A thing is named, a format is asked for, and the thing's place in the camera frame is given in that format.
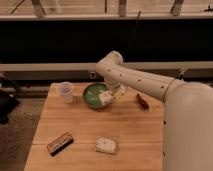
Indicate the black object at left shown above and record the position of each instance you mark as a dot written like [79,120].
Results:
[8,101]

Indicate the white plastic bottle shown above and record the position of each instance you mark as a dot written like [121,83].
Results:
[106,97]

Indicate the small red-brown object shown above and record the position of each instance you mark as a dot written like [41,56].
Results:
[142,102]

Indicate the clear plastic measuring cup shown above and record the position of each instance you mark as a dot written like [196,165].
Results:
[65,91]

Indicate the pale translucent gripper body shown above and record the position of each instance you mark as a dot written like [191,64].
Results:
[118,90]

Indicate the green ceramic bowl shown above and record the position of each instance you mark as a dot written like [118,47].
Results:
[91,95]

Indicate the white wrapped packet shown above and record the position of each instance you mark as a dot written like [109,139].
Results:
[106,145]

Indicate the white wall outlet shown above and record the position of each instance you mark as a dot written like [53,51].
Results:
[92,74]

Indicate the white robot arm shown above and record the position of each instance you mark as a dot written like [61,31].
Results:
[188,113]

